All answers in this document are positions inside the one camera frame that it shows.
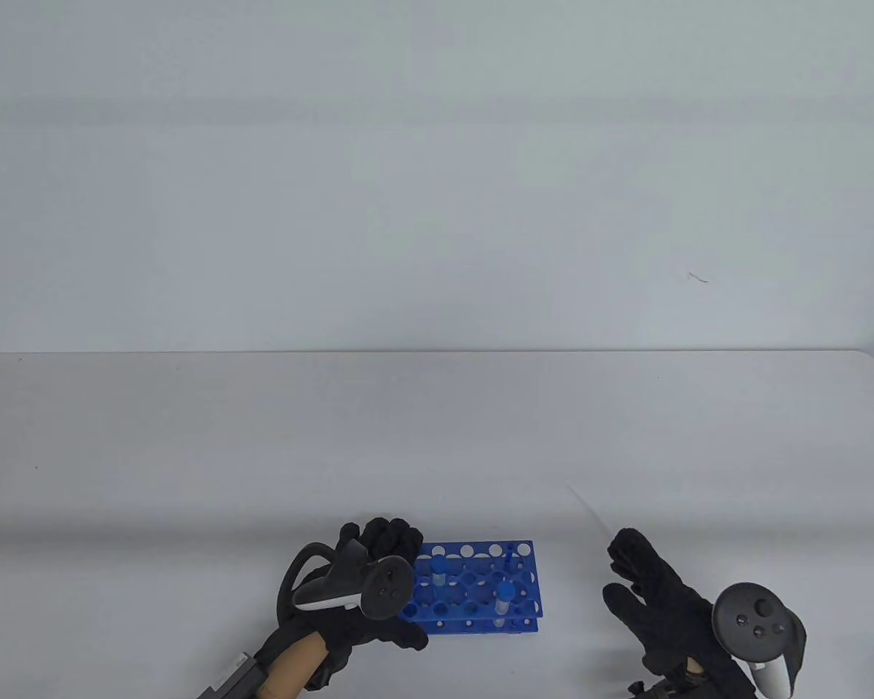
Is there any person's left forearm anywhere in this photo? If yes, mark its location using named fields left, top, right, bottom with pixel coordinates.
left=260, top=632, right=330, bottom=699

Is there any black and white left controller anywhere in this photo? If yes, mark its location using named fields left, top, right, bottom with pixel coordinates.
left=283, top=542, right=414, bottom=622

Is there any person's right hand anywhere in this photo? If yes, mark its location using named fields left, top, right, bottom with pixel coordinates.
left=602, top=528, right=745, bottom=699

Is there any person's left hand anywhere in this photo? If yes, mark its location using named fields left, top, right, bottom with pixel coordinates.
left=275, top=518, right=430, bottom=690

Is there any black and white right controller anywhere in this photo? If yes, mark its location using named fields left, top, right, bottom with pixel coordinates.
left=712, top=582, right=808, bottom=697

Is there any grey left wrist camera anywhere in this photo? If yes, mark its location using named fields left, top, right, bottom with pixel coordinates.
left=195, top=652, right=264, bottom=699

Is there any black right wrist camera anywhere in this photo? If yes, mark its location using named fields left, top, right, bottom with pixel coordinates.
left=625, top=674, right=704, bottom=699

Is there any blue test tube rack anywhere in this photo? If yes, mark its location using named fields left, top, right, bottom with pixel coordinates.
left=396, top=540, right=544, bottom=634

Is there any black and white controller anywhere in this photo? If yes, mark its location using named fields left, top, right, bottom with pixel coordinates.
left=712, top=582, right=808, bottom=697
left=283, top=542, right=414, bottom=622

